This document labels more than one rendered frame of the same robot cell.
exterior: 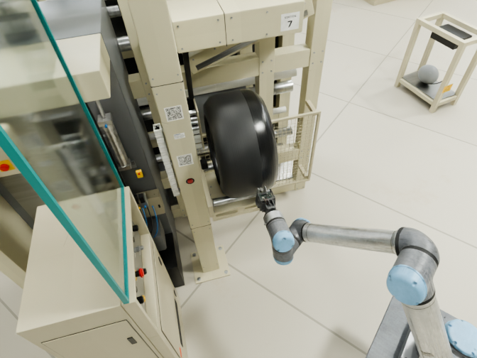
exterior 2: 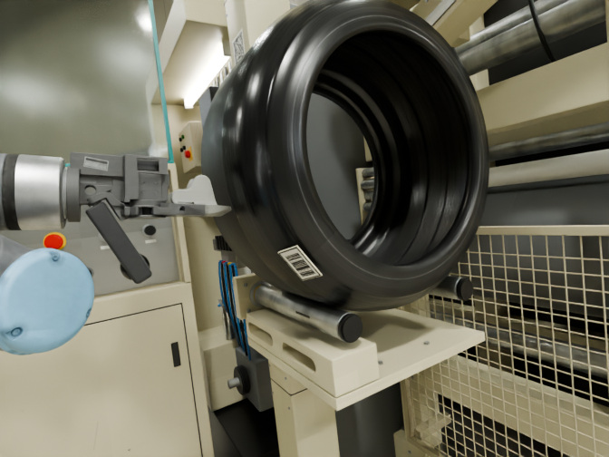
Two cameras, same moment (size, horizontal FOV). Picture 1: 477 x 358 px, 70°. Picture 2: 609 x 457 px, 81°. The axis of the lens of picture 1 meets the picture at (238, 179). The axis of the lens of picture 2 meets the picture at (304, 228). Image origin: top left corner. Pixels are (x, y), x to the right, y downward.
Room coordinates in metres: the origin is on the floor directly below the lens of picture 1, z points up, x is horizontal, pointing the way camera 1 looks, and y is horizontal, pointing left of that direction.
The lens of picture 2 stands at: (1.02, -0.66, 1.09)
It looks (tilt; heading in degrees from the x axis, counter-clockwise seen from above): 3 degrees down; 71
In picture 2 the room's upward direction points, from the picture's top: 6 degrees counter-clockwise
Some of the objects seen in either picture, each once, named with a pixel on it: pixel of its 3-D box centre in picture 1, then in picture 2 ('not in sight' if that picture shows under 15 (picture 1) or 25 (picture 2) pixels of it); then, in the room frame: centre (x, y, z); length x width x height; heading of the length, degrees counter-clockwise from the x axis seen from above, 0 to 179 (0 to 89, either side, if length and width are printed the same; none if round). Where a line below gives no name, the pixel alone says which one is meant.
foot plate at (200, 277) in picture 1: (209, 263); not in sight; (1.27, 0.27, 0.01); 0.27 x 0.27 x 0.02; 11
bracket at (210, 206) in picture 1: (205, 185); (309, 281); (1.31, 0.20, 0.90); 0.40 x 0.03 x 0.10; 11
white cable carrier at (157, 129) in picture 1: (168, 163); not in sight; (1.23, 0.35, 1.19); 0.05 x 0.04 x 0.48; 11
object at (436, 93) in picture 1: (437, 62); not in sight; (3.21, -2.20, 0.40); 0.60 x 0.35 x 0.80; 21
